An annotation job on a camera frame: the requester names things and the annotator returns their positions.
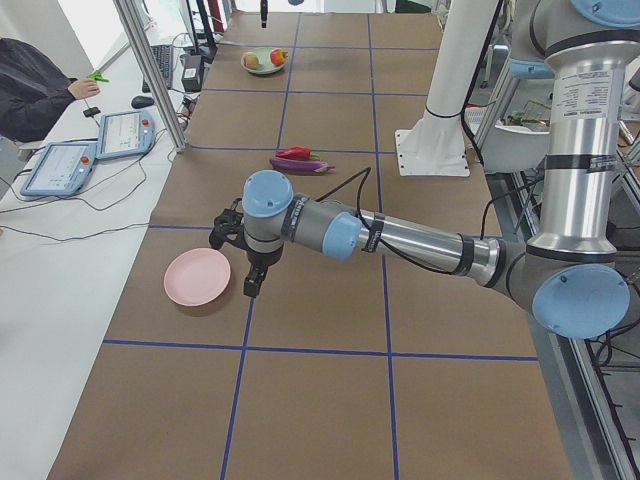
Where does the black power adapter box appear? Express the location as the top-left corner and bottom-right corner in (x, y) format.
(181, 55), (204, 92)

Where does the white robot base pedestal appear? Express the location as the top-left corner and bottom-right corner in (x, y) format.
(395, 0), (501, 177)

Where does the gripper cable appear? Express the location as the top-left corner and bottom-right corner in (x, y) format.
(314, 167), (466, 274)

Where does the seated person hand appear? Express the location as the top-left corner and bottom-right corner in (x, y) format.
(67, 78), (100, 100)

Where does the far teach pendant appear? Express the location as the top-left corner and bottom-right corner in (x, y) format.
(96, 110), (155, 161)

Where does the seated person black jacket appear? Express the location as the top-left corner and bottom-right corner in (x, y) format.
(1, 38), (75, 143)

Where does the black keyboard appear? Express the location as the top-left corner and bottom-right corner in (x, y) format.
(151, 44), (174, 90)

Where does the green plate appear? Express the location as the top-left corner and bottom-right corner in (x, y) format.
(240, 47), (285, 75)

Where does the teach pendant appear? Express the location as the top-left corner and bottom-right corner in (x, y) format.
(96, 110), (155, 161)
(20, 142), (97, 197)

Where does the red pomegranate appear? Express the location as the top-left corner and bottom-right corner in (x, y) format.
(269, 48), (289, 67)

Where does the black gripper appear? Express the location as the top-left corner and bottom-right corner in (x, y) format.
(243, 247), (283, 298)

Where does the purple eggplant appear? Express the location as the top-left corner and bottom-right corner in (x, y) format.
(269, 157), (334, 175)

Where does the near teach pendant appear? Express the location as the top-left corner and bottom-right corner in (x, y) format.
(20, 142), (97, 197)

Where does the peach fruit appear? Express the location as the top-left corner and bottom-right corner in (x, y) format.
(242, 52), (260, 70)

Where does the red chili pepper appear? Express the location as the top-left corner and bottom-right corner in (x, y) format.
(276, 146), (320, 161)

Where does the pink plate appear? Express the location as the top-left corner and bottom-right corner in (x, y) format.
(163, 248), (231, 307)

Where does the black computer mouse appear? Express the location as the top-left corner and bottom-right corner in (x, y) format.
(130, 95), (155, 109)

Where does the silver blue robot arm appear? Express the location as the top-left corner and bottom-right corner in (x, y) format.
(240, 1), (639, 339)

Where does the aluminium frame post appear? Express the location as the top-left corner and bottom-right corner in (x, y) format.
(113, 0), (187, 153)

